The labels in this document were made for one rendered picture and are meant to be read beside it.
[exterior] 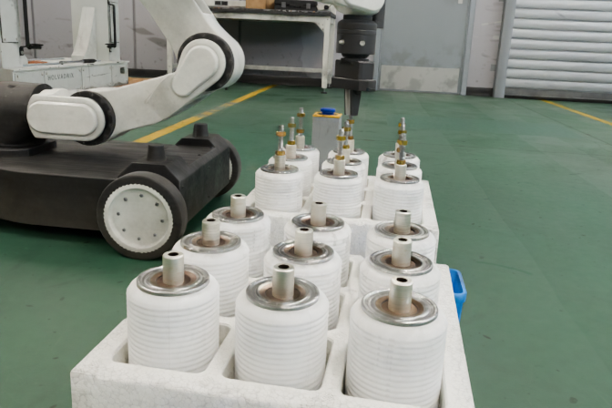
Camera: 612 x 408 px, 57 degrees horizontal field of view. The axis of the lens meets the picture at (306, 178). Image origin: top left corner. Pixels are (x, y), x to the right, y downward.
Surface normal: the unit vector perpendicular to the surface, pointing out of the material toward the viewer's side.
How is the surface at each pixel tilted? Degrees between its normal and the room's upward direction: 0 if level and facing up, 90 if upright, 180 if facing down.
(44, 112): 90
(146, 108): 90
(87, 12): 68
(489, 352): 0
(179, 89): 90
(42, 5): 90
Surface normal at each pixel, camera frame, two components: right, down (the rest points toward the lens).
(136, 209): -0.12, 0.23
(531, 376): 0.04, -0.97
